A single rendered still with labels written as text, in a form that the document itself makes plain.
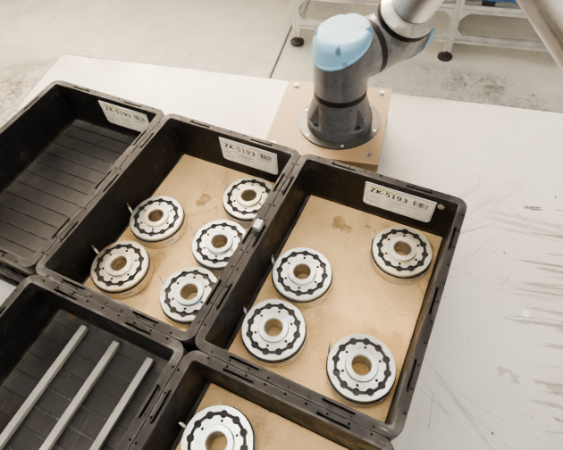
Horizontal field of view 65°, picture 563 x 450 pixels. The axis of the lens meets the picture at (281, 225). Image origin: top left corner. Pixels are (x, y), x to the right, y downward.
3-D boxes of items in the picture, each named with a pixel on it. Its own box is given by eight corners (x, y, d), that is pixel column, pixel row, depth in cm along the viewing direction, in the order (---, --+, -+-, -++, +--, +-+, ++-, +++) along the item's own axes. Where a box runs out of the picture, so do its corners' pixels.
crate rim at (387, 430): (303, 160, 83) (303, 151, 81) (466, 208, 75) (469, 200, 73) (193, 351, 64) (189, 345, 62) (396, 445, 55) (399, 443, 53)
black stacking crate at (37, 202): (79, 120, 108) (56, 80, 99) (180, 152, 100) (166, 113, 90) (-49, 246, 89) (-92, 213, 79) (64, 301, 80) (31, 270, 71)
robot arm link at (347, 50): (301, 83, 98) (298, 25, 87) (349, 60, 101) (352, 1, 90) (334, 111, 91) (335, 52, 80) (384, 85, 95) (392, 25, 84)
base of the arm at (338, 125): (312, 98, 110) (311, 63, 102) (373, 102, 107) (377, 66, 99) (302, 141, 101) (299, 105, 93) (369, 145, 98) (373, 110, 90)
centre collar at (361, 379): (354, 344, 68) (354, 342, 67) (383, 360, 66) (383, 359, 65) (339, 371, 65) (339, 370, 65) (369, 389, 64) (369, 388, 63)
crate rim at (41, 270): (171, 120, 92) (167, 111, 90) (303, 160, 83) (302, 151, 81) (37, 278, 72) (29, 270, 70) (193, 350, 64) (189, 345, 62)
